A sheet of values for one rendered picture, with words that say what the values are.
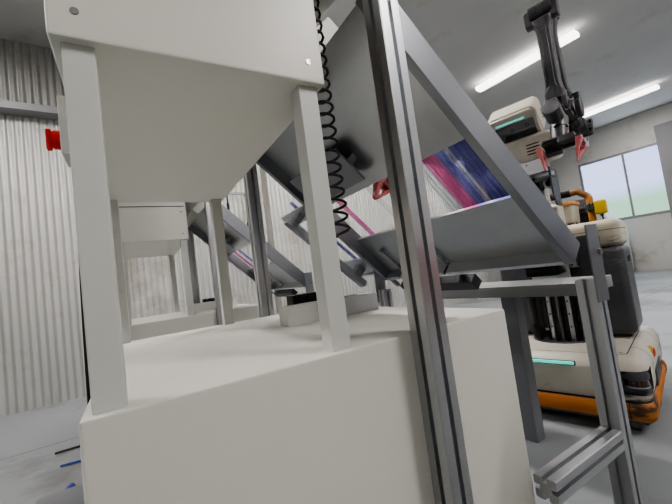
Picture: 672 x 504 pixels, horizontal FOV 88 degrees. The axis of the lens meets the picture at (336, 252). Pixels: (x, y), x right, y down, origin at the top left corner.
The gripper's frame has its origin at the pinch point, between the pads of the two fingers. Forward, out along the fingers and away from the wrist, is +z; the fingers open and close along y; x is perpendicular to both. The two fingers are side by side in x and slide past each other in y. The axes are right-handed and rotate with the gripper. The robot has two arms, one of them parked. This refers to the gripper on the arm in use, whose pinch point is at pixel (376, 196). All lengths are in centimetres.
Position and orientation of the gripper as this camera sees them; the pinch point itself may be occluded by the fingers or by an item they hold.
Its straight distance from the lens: 118.3
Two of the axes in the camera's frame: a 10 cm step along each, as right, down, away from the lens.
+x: 7.0, 6.5, 3.1
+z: -5.2, 7.5, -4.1
